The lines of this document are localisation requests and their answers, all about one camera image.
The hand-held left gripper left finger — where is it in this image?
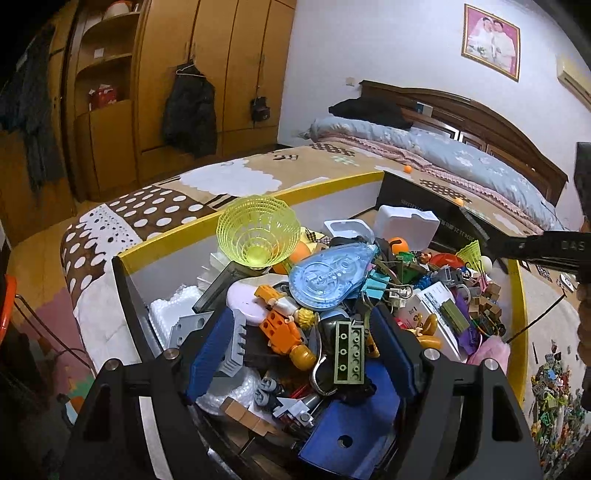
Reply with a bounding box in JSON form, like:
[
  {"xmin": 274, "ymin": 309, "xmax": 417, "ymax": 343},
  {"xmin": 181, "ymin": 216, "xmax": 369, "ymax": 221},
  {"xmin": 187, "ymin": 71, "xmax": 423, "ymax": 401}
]
[{"xmin": 60, "ymin": 307, "xmax": 236, "ymax": 480}]

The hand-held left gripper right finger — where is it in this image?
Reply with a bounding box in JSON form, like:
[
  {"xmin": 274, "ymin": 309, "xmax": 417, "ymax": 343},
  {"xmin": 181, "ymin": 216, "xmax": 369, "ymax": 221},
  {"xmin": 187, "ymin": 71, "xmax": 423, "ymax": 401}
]
[{"xmin": 369, "ymin": 305, "xmax": 543, "ymax": 480}]

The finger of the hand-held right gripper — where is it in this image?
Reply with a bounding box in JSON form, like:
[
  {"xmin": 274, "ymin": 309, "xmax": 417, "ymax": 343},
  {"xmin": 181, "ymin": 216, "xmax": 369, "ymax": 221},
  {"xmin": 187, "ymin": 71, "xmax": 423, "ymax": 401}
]
[{"xmin": 487, "ymin": 234, "xmax": 548, "ymax": 268}]

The olive green toy brick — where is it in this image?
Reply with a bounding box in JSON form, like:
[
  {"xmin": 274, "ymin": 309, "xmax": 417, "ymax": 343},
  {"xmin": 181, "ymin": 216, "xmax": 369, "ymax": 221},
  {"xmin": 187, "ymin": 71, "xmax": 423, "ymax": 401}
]
[{"xmin": 333, "ymin": 320, "xmax": 365, "ymax": 386}]

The yellow cardboard box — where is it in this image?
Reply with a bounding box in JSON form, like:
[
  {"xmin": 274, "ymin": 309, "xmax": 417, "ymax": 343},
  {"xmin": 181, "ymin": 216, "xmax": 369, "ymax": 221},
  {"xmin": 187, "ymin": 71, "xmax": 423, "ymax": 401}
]
[{"xmin": 112, "ymin": 171, "xmax": 529, "ymax": 480}]

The pile of toy bricks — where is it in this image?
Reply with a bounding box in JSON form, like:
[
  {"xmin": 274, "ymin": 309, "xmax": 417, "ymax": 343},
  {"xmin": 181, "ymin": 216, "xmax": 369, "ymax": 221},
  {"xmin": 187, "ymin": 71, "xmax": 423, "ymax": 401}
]
[{"xmin": 529, "ymin": 353, "xmax": 587, "ymax": 480}]

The grey toothed toy part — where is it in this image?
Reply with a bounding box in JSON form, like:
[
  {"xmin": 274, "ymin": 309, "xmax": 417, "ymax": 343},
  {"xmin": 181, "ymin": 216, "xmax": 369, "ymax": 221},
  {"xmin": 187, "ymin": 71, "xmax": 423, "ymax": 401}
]
[{"xmin": 217, "ymin": 308, "xmax": 250, "ymax": 379}]

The small yellow shuttlecock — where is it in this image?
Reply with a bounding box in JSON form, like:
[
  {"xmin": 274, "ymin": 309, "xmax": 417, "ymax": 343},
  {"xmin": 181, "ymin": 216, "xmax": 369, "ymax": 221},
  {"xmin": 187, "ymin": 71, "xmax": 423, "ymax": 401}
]
[{"xmin": 456, "ymin": 240, "xmax": 483, "ymax": 268}]

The grey wedge toy piece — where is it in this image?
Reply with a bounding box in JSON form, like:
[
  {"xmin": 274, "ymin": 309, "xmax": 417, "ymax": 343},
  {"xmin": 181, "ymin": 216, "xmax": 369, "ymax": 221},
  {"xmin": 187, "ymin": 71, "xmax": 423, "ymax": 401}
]
[{"xmin": 168, "ymin": 310, "xmax": 215, "ymax": 349}]

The white paper box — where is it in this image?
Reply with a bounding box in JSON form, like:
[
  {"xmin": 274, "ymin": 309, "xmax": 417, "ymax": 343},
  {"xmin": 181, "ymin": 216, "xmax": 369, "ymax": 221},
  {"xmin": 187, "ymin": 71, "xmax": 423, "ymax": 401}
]
[{"xmin": 397, "ymin": 281, "xmax": 472, "ymax": 361}]

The white foam piece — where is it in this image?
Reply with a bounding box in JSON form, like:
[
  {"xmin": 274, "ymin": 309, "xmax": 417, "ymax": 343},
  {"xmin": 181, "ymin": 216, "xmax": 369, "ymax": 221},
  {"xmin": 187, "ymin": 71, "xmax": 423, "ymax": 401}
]
[{"xmin": 148, "ymin": 286, "xmax": 208, "ymax": 342}]

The wooden block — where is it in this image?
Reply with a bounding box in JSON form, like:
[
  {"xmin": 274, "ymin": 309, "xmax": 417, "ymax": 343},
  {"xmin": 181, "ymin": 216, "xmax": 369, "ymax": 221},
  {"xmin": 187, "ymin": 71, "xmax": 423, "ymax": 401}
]
[{"xmin": 219, "ymin": 397, "xmax": 278, "ymax": 437}]

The teal binder clip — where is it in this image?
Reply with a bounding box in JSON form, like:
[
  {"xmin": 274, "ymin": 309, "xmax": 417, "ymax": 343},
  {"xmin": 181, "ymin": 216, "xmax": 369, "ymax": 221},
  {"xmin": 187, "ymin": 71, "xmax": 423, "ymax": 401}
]
[{"xmin": 360, "ymin": 272, "xmax": 393, "ymax": 305}]

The pale pink oval lid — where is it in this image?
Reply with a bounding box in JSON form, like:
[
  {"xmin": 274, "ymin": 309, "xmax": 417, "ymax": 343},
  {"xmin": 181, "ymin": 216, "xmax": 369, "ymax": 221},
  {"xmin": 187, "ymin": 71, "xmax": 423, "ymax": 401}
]
[{"xmin": 227, "ymin": 281, "xmax": 271, "ymax": 326}]

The orange toy figure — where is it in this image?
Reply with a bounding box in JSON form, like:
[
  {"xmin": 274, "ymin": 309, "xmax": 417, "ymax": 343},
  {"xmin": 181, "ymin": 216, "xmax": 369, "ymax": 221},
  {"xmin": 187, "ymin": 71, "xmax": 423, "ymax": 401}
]
[{"xmin": 254, "ymin": 285, "xmax": 319, "ymax": 370}]

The blue plastic board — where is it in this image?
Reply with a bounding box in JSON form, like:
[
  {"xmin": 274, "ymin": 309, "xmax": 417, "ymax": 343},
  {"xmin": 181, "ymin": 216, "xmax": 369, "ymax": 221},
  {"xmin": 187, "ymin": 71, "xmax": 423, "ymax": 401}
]
[{"xmin": 298, "ymin": 369, "xmax": 402, "ymax": 480}]

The pink cloth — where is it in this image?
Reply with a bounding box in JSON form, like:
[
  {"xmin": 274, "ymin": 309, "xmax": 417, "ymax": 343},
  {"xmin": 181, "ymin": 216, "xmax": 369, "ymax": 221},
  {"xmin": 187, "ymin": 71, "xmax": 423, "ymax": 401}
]
[{"xmin": 466, "ymin": 335, "xmax": 511, "ymax": 374}]

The blue correction tape dispenser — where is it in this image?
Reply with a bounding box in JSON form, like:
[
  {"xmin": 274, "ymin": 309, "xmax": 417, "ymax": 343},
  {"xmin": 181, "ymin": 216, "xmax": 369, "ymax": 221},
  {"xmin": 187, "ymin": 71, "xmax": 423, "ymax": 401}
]
[{"xmin": 288, "ymin": 244, "xmax": 379, "ymax": 310}]

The white plastic case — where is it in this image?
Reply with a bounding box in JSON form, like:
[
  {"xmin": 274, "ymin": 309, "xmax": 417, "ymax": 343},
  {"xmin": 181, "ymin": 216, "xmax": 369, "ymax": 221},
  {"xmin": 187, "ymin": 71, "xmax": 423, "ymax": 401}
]
[{"xmin": 373, "ymin": 204, "xmax": 440, "ymax": 252}]

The blue floral quilt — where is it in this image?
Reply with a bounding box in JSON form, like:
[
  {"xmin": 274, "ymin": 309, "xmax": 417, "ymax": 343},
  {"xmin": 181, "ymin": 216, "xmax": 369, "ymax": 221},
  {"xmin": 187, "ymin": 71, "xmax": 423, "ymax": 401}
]
[{"xmin": 308, "ymin": 116, "xmax": 571, "ymax": 232}]

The dark wooden headboard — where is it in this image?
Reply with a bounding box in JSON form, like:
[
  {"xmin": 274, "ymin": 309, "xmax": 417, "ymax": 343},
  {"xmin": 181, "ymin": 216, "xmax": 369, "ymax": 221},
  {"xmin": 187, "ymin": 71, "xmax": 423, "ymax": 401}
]
[{"xmin": 359, "ymin": 80, "xmax": 568, "ymax": 208}]

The yellow green plastic shuttlecock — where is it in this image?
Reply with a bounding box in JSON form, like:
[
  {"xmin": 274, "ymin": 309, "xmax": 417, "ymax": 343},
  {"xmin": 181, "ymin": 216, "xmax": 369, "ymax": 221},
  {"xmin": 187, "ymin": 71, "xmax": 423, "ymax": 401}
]
[{"xmin": 217, "ymin": 196, "xmax": 301, "ymax": 271}]

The colourful foam floor mat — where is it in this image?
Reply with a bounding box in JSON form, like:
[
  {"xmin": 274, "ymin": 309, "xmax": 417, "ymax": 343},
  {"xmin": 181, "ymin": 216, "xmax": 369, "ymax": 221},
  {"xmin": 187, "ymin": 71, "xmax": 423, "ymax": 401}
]
[{"xmin": 9, "ymin": 295, "xmax": 98, "ymax": 425}]

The brown patterned bedsheet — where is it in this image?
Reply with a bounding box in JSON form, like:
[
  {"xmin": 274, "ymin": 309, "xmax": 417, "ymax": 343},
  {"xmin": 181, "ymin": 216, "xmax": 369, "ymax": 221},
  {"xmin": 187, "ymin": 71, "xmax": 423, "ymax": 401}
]
[{"xmin": 60, "ymin": 141, "xmax": 555, "ymax": 374}]

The white air conditioner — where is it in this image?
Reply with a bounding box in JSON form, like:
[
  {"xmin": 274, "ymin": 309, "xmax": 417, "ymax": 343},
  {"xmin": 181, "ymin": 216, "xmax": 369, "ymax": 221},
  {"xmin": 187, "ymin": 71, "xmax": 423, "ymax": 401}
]
[{"xmin": 555, "ymin": 55, "xmax": 591, "ymax": 109}]

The black garment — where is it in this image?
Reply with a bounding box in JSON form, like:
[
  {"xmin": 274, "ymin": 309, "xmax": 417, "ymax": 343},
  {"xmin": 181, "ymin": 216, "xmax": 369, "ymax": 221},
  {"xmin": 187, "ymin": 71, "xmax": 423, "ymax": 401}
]
[{"xmin": 328, "ymin": 97, "xmax": 414, "ymax": 131}]

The black hanging jacket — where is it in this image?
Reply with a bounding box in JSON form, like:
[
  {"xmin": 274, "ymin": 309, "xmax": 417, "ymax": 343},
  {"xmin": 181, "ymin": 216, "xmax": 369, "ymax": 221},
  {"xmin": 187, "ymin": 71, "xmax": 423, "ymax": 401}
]
[{"xmin": 161, "ymin": 65, "xmax": 218, "ymax": 158}]

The black hanging bag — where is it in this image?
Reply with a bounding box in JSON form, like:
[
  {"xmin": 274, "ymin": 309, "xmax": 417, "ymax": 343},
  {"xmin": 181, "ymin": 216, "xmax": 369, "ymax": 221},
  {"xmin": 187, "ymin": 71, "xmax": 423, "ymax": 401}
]
[{"xmin": 249, "ymin": 96, "xmax": 271, "ymax": 123}]

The red box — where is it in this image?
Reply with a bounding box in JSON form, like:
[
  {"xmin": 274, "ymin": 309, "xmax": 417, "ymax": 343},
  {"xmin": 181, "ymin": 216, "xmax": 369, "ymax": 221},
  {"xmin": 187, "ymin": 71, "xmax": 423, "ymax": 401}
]
[{"xmin": 88, "ymin": 85, "xmax": 120, "ymax": 112}]

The wooden wardrobe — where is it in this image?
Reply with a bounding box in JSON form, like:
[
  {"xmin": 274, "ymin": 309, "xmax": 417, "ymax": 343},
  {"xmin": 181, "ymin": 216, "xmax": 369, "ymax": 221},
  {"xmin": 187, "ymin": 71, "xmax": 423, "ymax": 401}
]
[{"xmin": 46, "ymin": 0, "xmax": 296, "ymax": 204}]

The dark hanging coat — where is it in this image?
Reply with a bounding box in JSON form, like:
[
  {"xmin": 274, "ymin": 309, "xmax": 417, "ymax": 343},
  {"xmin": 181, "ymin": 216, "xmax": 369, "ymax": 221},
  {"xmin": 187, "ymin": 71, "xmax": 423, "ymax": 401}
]
[{"xmin": 0, "ymin": 28, "xmax": 65, "ymax": 195}]

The white bowl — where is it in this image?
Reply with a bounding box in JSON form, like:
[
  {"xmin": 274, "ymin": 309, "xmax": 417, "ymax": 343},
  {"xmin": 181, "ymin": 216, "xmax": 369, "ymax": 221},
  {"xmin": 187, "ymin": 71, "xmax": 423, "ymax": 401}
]
[{"xmin": 102, "ymin": 0, "xmax": 141, "ymax": 19}]

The black cable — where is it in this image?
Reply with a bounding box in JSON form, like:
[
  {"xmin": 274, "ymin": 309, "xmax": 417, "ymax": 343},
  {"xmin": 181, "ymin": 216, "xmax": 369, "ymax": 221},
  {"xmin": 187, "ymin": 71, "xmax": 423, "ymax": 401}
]
[{"xmin": 505, "ymin": 295, "xmax": 566, "ymax": 344}]

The framed wall photo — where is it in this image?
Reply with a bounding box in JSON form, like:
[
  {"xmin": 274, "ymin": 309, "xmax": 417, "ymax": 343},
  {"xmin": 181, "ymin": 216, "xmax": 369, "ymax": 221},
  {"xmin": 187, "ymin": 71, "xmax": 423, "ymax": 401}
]
[{"xmin": 462, "ymin": 4, "xmax": 522, "ymax": 83}]

